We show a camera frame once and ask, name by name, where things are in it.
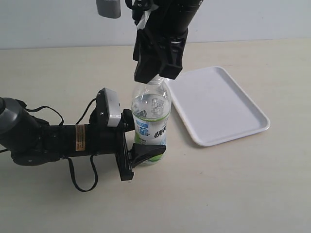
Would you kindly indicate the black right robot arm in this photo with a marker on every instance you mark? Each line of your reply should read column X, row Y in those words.
column 162, row 30

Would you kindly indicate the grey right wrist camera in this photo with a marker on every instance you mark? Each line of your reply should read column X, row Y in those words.
column 109, row 8

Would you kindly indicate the white rectangular plastic tray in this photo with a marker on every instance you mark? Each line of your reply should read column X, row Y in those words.
column 214, row 108

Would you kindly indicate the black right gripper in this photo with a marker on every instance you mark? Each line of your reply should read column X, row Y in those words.
column 163, row 53

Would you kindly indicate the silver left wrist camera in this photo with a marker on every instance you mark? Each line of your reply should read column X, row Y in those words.
column 111, row 114

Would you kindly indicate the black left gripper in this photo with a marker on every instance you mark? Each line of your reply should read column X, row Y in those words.
column 109, row 140

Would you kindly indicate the clear plastic drink bottle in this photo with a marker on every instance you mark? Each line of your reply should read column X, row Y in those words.
column 151, row 108

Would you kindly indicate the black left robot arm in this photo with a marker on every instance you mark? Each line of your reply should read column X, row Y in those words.
column 33, row 141

